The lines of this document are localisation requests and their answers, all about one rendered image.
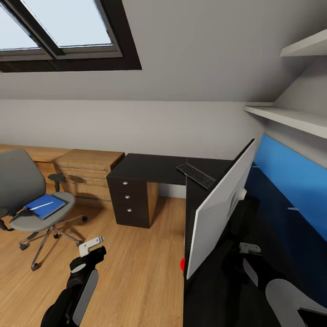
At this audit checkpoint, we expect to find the folder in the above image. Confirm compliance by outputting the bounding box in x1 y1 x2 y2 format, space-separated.
23 194 65 220

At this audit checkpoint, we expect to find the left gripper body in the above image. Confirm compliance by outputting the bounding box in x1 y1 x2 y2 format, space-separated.
71 248 104 269

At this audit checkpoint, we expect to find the swivel chair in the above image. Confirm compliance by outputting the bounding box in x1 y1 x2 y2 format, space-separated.
0 148 88 271

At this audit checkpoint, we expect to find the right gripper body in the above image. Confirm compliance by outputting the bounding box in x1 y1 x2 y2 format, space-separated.
229 252 246 268

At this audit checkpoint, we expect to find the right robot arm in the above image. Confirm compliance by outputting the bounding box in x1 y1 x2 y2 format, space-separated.
226 242 327 327

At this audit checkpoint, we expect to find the monitor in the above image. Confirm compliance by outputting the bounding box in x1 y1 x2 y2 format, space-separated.
180 139 260 279

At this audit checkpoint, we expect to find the keyboard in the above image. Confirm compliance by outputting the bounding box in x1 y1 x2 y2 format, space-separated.
177 163 216 189

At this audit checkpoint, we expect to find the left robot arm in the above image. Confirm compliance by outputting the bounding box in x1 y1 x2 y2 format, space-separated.
40 236 106 327

